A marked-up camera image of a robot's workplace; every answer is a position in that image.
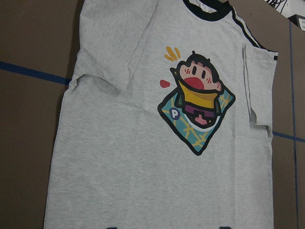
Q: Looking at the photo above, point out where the grey cartoon print t-shirt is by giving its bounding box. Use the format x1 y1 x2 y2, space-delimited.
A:
44 0 277 229

